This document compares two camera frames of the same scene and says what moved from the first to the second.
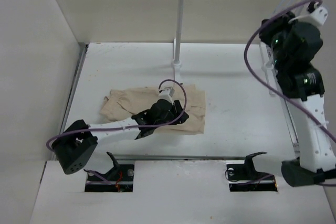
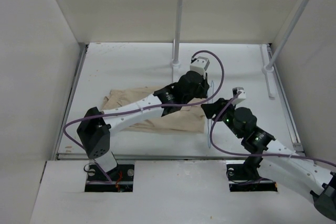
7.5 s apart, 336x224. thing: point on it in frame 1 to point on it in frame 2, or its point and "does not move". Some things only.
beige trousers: (124, 103) does not move
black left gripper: (176, 109) to (205, 87)
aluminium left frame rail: (82, 49) does not move
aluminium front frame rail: (170, 157) does not move
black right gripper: (269, 29) to (210, 109)
